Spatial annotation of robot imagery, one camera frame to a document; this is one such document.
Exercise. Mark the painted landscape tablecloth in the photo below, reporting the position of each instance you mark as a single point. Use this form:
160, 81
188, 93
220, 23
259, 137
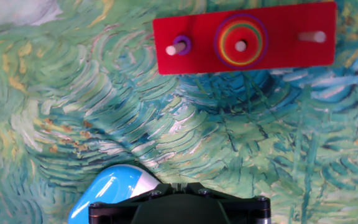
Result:
73, 109

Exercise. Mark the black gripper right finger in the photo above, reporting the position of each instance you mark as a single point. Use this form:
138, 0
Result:
247, 211

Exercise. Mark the red peg board toy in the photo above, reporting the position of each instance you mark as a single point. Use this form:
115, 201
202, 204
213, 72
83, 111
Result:
291, 56

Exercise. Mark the blue and white desk lamp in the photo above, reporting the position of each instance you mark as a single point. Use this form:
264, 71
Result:
104, 193

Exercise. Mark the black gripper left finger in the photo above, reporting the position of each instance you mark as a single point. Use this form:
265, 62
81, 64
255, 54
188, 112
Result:
113, 211

